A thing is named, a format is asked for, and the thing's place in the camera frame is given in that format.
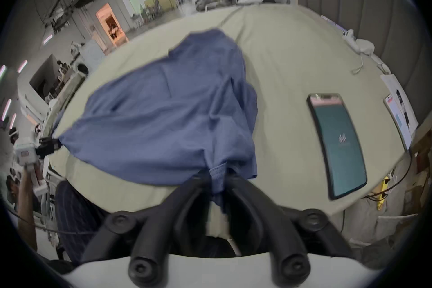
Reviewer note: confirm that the bed with beige sheet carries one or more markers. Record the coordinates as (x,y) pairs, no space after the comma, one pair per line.
(290,53)

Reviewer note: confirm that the white hand controller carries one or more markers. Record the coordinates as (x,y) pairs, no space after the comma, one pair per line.
(361,45)

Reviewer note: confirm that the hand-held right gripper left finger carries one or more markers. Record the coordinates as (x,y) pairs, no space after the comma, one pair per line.
(189,202)

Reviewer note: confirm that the yellow power strip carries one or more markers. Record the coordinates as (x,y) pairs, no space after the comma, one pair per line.
(383,192)

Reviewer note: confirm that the white paper sheet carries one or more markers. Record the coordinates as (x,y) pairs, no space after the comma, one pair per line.
(393,84)

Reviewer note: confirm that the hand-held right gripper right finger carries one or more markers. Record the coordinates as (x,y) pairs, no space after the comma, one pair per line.
(249,209)

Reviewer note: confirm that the black phone with teal screen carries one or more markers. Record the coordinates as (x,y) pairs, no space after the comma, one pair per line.
(341,145)

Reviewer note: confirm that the dark blue shirt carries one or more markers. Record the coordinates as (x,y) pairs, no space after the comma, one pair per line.
(162,111)

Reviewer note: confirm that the grey padded headboard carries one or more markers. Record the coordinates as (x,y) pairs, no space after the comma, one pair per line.
(378,6)

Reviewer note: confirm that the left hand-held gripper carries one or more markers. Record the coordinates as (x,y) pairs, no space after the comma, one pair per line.
(27,153)

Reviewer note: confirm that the person's left forearm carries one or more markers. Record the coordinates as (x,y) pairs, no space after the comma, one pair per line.
(27,212)

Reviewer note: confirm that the small white phone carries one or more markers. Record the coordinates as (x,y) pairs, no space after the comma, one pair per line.
(398,121)

